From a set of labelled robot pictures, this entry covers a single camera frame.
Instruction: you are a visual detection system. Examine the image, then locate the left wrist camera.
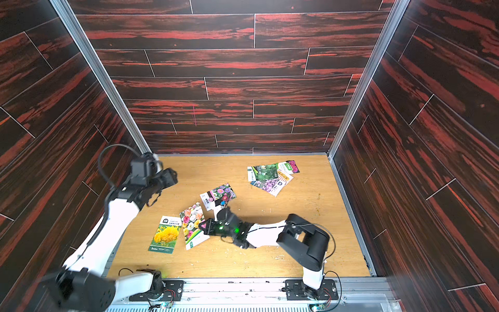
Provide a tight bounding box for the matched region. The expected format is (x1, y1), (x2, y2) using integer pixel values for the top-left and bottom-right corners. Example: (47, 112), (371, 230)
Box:
(129, 152), (161, 186)

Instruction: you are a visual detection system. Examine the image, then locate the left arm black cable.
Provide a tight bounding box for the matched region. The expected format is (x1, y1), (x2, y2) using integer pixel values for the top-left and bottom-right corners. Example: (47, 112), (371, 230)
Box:
(97, 143), (141, 191)

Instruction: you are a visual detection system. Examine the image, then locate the magenta flower seed packet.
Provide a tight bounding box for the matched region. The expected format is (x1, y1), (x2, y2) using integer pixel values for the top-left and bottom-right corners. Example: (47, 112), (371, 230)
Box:
(278, 161), (300, 175)

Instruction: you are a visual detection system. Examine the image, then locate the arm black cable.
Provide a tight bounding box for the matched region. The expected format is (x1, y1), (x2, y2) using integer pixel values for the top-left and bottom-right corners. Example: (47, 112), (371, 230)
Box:
(97, 143), (141, 191)
(286, 223), (343, 302)

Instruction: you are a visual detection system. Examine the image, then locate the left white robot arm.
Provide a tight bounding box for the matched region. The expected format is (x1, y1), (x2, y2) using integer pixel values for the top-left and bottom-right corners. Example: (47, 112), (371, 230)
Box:
(40, 168), (178, 311)

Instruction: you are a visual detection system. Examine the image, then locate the mixed roses seed packet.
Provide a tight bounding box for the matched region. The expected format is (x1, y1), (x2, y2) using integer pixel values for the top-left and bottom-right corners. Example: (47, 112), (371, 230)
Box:
(180, 202), (210, 250)

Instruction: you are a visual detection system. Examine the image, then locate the yellow flower seed packet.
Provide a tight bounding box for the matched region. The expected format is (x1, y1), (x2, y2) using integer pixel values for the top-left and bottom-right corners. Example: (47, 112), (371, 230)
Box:
(148, 216), (182, 254)

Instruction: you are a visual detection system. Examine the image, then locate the purple pink asters seed packet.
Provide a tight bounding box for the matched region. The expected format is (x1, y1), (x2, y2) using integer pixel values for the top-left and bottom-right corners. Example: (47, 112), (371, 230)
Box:
(200, 183), (237, 211)

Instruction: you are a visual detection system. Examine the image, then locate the green gourd seed packet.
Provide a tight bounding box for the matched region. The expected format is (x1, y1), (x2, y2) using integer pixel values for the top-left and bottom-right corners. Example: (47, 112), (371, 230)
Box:
(248, 163), (278, 182)

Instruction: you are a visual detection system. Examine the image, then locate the orange striped seed packet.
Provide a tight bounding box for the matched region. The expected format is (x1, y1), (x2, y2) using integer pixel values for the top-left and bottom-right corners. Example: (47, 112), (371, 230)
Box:
(273, 170), (293, 196)

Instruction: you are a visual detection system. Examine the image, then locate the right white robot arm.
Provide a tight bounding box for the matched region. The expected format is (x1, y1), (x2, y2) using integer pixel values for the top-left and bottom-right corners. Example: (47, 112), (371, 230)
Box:
(199, 207), (332, 291)

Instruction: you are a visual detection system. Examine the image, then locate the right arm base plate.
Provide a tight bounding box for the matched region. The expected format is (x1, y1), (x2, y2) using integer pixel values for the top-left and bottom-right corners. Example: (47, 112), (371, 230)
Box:
(281, 279), (339, 301)

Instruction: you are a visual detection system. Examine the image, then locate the aluminium front rail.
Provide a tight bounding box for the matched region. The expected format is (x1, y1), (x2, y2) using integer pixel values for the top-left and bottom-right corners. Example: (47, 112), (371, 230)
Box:
(106, 276), (404, 311)

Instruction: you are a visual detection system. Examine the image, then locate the purple flowers seed packet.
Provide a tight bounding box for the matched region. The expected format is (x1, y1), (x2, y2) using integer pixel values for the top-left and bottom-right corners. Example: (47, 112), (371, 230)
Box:
(250, 179), (286, 197)

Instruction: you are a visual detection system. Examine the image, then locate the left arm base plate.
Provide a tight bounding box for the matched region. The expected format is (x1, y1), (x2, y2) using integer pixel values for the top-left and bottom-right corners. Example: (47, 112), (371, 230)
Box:
(129, 279), (185, 304)

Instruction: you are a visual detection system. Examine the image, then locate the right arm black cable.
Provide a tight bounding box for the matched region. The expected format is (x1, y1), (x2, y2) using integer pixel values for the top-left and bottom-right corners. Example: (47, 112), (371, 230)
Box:
(286, 223), (343, 302)

